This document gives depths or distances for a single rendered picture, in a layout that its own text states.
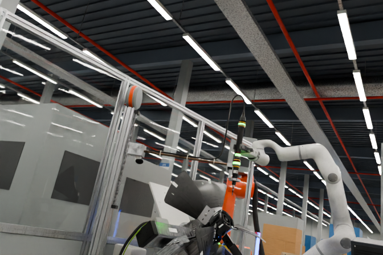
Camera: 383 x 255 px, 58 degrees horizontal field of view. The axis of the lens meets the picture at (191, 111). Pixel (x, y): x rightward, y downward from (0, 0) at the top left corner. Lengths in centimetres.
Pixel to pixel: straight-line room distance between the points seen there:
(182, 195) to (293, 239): 815
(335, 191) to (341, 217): 16
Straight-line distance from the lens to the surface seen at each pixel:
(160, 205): 213
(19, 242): 212
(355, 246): 210
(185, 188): 192
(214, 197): 214
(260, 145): 235
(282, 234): 1002
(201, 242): 172
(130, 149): 219
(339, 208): 235
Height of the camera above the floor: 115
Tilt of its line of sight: 18 degrees up
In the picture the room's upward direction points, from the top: 11 degrees clockwise
